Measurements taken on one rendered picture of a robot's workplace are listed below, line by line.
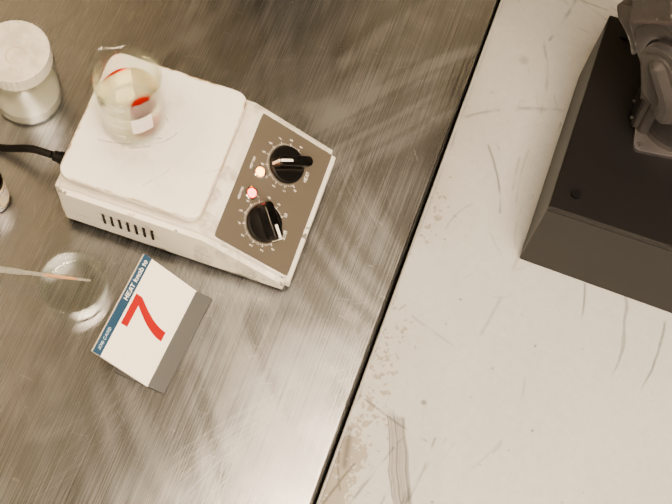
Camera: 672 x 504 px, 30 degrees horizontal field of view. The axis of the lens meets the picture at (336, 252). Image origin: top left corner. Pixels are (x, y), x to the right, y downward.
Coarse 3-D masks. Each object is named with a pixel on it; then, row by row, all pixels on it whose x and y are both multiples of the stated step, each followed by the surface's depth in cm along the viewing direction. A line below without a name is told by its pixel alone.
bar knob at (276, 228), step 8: (256, 208) 102; (264, 208) 100; (272, 208) 101; (248, 216) 101; (256, 216) 101; (264, 216) 101; (272, 216) 101; (280, 216) 103; (248, 224) 101; (256, 224) 101; (264, 224) 101; (272, 224) 100; (280, 224) 102; (256, 232) 101; (264, 232) 102; (272, 232) 101; (280, 232) 101; (264, 240) 101; (272, 240) 101
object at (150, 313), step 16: (160, 272) 102; (144, 288) 101; (160, 288) 102; (176, 288) 103; (128, 304) 100; (144, 304) 101; (160, 304) 102; (176, 304) 103; (128, 320) 100; (144, 320) 101; (160, 320) 102; (112, 336) 99; (128, 336) 100; (144, 336) 101; (160, 336) 102; (112, 352) 99; (128, 352) 100; (144, 352) 101; (128, 368) 100; (144, 368) 101
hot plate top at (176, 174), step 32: (192, 96) 101; (224, 96) 102; (96, 128) 100; (192, 128) 100; (224, 128) 101; (64, 160) 99; (96, 160) 99; (128, 160) 99; (160, 160) 99; (192, 160) 99; (224, 160) 100; (128, 192) 98; (160, 192) 98; (192, 192) 98
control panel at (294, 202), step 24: (264, 120) 104; (264, 144) 103; (288, 144) 105; (312, 144) 106; (264, 168) 103; (312, 168) 105; (240, 192) 101; (264, 192) 103; (288, 192) 104; (312, 192) 105; (240, 216) 101; (288, 216) 103; (240, 240) 101; (288, 240) 103; (288, 264) 103
